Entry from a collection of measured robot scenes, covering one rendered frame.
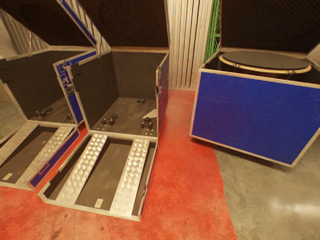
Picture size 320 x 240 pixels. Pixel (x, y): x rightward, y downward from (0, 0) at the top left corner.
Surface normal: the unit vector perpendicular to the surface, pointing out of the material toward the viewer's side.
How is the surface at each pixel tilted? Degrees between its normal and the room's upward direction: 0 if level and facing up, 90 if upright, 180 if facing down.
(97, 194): 1
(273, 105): 90
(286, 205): 0
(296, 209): 0
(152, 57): 90
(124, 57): 90
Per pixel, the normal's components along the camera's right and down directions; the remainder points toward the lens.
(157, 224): 0.00, -0.82
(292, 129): -0.46, 0.50
